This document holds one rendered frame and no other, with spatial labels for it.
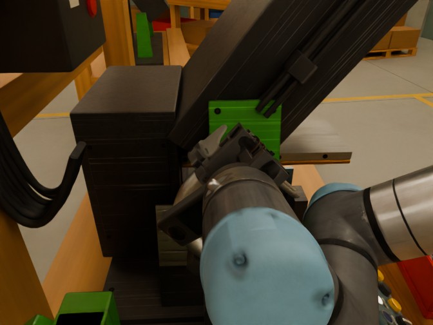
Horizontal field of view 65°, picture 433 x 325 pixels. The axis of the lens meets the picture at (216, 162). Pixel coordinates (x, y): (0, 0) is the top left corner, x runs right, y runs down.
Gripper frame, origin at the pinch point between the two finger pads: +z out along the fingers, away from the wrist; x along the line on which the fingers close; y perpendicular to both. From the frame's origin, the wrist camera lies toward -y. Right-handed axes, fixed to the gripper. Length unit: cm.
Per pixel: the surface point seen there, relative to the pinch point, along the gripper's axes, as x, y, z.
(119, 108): 17.0, -6.1, 9.1
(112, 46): 39, -7, 75
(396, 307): -40.8, 3.2, -1.5
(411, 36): -210, 302, 555
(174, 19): 64, 26, 315
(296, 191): -22.6, 4.1, 21.3
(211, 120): 4.8, 3.9, 2.3
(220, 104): 5.5, 6.7, 2.2
